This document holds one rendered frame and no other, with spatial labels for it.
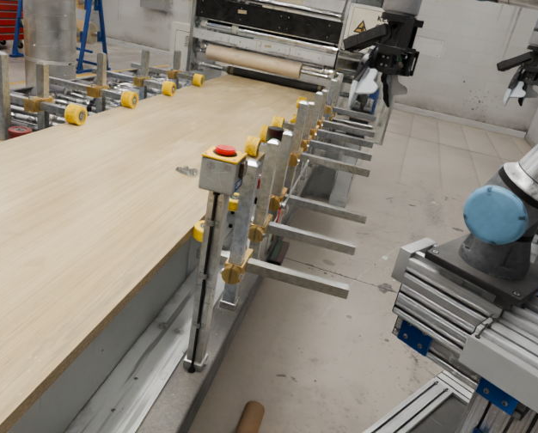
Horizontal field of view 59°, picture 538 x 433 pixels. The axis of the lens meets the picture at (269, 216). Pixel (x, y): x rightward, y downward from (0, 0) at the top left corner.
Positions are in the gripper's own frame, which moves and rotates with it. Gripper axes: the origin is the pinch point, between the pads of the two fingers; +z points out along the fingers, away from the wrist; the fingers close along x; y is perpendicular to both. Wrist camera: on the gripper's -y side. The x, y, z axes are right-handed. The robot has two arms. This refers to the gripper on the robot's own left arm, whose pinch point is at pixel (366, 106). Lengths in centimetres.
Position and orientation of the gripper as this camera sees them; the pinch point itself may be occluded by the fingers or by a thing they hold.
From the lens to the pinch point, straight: 113.4
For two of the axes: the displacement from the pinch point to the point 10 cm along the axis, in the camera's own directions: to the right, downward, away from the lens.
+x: 7.3, -1.6, 6.6
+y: 6.6, 4.1, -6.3
